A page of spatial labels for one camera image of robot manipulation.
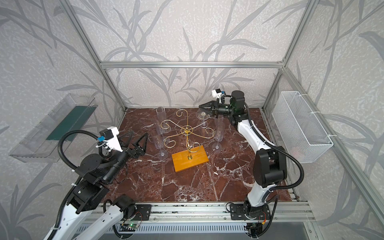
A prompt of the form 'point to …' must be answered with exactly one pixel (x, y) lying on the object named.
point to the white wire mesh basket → (304, 136)
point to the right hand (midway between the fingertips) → (201, 104)
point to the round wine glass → (220, 119)
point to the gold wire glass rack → (191, 147)
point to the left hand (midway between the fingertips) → (143, 129)
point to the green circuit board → (128, 227)
